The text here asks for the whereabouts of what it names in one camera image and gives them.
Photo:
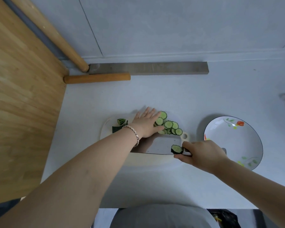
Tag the striped cucumber end piece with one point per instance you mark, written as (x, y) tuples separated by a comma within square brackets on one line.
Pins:
[(121, 121)]

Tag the grey pipe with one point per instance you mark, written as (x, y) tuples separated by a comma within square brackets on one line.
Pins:
[(28, 23)]

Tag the white floral plate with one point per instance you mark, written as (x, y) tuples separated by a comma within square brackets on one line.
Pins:
[(237, 140)]

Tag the pile of cucumber slices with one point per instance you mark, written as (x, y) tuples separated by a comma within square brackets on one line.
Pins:
[(168, 124)]

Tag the person's right hand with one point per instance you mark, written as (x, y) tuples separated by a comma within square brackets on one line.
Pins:
[(204, 155)]

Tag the black trash bag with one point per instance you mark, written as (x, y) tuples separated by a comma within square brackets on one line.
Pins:
[(225, 218)]

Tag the dark green cucumber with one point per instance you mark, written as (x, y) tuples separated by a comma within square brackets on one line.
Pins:
[(176, 149)]

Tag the grey shirt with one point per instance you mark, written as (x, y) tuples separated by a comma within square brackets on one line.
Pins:
[(161, 218)]

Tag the large wooden cutting board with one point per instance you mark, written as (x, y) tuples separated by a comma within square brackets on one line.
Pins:
[(21, 104)]

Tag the short wooden rolling pin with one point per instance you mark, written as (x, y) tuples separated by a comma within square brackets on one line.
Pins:
[(97, 78)]

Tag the cucumber stem tip piece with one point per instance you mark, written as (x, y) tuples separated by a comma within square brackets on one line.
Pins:
[(116, 128)]

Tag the person's left forearm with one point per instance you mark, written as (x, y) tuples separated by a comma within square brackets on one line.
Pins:
[(66, 187)]

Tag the thick light wooden rolling pin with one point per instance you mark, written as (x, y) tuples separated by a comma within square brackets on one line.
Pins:
[(54, 37)]

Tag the person's right forearm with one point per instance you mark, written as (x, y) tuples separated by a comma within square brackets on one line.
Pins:
[(259, 187)]

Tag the dark glass panel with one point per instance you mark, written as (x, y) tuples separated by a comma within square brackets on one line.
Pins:
[(0, 213)]

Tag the translucent plastic cutting board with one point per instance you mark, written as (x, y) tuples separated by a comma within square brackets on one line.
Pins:
[(145, 160)]

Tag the steel cleaver knife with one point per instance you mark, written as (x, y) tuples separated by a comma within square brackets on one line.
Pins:
[(156, 144)]

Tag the person's left hand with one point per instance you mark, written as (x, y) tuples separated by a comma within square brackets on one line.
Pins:
[(146, 124)]

